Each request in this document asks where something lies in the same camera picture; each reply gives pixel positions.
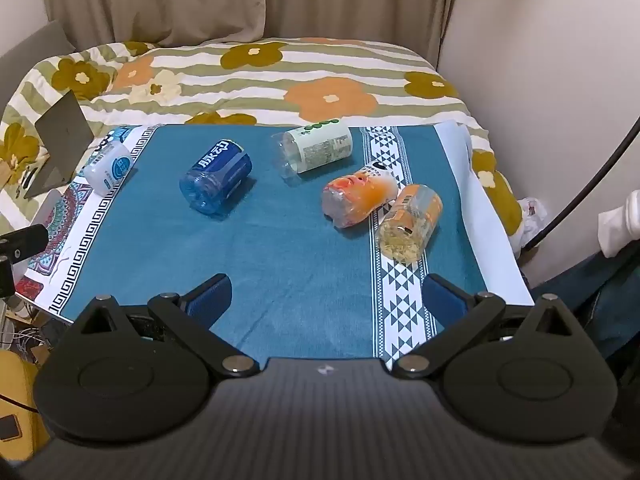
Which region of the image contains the teal patterned cloth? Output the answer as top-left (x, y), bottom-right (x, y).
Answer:
top-left (16, 122), bottom-right (532, 362)

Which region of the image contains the yellow box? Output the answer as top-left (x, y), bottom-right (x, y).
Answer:
top-left (0, 350), bottom-right (50, 462)

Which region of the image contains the orange peach bottle cup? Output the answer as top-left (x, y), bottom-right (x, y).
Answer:
top-left (321, 162), bottom-right (398, 229)

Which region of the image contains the white blue-label bottle cup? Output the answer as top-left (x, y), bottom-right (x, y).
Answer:
top-left (82, 141), bottom-right (132, 197)

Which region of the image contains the beige curtain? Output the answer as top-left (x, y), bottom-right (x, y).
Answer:
top-left (44, 0), bottom-right (452, 62)

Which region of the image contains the blue bottle cup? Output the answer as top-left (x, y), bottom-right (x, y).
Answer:
top-left (179, 139), bottom-right (253, 217)

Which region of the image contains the floral striped quilt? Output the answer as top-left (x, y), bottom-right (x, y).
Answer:
top-left (1, 38), bottom-right (524, 240)

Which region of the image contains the green-label clear bottle cup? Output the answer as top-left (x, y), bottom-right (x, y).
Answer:
top-left (271, 118), bottom-right (354, 182)

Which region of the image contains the white plastic bag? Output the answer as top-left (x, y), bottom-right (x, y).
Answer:
top-left (509, 197), bottom-right (548, 257)

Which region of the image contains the grey folding stand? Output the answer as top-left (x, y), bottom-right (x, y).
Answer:
top-left (23, 91), bottom-right (94, 198)

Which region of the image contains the yellow-label clear bottle cup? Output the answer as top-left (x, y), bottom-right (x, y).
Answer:
top-left (376, 184), bottom-right (442, 266)

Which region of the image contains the black cable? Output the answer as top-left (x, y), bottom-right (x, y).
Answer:
top-left (519, 115), bottom-right (640, 252)

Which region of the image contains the grey headboard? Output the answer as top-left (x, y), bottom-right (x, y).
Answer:
top-left (0, 21), bottom-right (76, 112)

